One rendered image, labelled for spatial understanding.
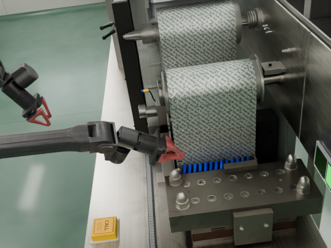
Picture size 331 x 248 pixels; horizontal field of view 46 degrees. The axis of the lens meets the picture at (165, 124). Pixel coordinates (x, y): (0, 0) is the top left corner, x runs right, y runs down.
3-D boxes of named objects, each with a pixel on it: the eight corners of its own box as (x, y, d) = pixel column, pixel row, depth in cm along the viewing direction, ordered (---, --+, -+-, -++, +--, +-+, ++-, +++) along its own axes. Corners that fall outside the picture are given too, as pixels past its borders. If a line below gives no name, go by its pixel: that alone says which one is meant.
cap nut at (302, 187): (293, 185, 103) (294, 172, 101) (307, 183, 103) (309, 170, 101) (298, 195, 100) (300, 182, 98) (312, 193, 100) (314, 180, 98)
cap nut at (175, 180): (168, 178, 111) (167, 166, 109) (181, 176, 111) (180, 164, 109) (169, 187, 108) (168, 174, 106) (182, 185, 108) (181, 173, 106)
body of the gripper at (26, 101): (41, 95, 143) (25, 81, 139) (39, 108, 134) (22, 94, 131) (28, 105, 144) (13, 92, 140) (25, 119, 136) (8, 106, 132)
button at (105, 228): (94, 223, 117) (92, 218, 116) (117, 220, 117) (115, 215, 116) (92, 242, 112) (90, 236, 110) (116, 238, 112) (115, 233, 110)
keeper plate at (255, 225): (233, 239, 106) (232, 211, 99) (269, 234, 105) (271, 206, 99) (235, 247, 103) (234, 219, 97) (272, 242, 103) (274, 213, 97)
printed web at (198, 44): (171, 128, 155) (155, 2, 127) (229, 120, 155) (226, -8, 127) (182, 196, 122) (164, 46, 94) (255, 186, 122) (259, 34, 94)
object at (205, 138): (177, 169, 117) (171, 118, 107) (254, 159, 117) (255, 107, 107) (177, 170, 116) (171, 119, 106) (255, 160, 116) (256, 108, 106)
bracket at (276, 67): (259, 68, 109) (259, 61, 108) (280, 65, 109) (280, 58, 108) (264, 76, 105) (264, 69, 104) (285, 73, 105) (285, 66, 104)
